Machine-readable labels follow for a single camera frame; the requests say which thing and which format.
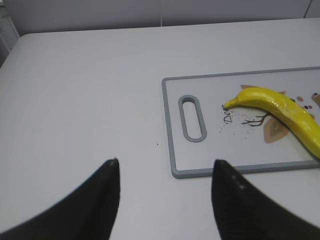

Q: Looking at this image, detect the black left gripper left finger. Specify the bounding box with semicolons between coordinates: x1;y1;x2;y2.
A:
0;158;121;240

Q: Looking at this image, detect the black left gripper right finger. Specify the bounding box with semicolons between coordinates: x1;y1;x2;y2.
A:
211;159;320;240

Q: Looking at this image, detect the yellow plastic banana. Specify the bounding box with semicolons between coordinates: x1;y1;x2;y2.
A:
223;87;320;158

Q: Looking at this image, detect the white grey-rimmed cutting board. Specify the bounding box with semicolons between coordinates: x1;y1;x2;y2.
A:
161;67;320;179

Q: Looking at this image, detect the white cabinet at left edge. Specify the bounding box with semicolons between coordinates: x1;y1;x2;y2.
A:
0;16;20;66

